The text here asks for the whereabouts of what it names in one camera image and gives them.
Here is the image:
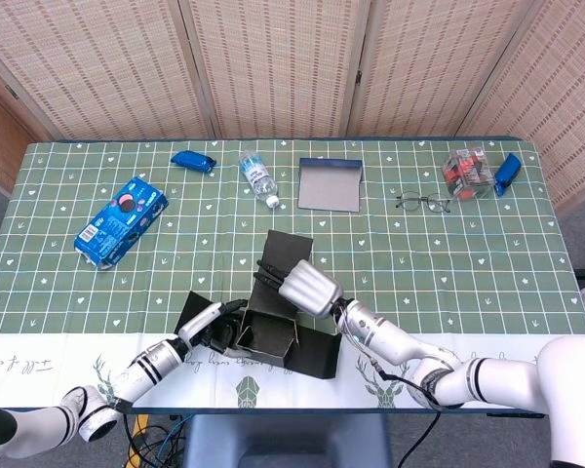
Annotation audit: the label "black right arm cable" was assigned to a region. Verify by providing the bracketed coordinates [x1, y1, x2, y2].
[370, 358, 443, 468]

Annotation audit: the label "thin black frame eyeglasses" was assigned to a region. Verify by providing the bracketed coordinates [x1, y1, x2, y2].
[395, 191, 453, 215]

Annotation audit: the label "clear jar with red items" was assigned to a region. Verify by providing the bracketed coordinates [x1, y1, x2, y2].
[442, 148, 496, 201]

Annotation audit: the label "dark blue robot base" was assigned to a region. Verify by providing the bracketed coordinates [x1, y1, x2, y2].
[182, 412, 392, 468]

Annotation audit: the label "blue cookie package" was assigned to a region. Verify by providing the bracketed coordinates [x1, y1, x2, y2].
[74, 175, 170, 270]

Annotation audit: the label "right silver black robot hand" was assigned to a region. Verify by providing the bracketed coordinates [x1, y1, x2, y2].
[253, 258, 345, 319]

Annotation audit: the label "woven bamboo screen panel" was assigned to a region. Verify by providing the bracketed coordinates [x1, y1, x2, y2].
[348, 0, 550, 138]
[0, 0, 214, 142]
[460, 0, 585, 211]
[177, 0, 371, 140]

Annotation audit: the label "blue foil snack packet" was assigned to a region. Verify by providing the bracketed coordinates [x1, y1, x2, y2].
[170, 150, 217, 174]
[492, 152, 523, 197]

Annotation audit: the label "black foldable paper box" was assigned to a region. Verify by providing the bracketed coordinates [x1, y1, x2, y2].
[175, 229, 342, 380]

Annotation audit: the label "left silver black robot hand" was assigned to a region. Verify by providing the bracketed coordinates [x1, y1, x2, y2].
[176, 298, 249, 355]

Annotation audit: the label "clear plastic water bottle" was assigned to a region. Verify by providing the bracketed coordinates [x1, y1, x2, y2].
[238, 150, 281, 209]

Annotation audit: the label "black floor cable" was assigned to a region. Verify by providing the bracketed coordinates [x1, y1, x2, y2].
[121, 413, 186, 468]

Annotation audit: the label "blue floor cable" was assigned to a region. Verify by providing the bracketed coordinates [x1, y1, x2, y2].
[153, 413, 189, 468]

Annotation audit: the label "green checked tablecloth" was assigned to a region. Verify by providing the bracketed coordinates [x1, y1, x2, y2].
[0, 137, 585, 410]

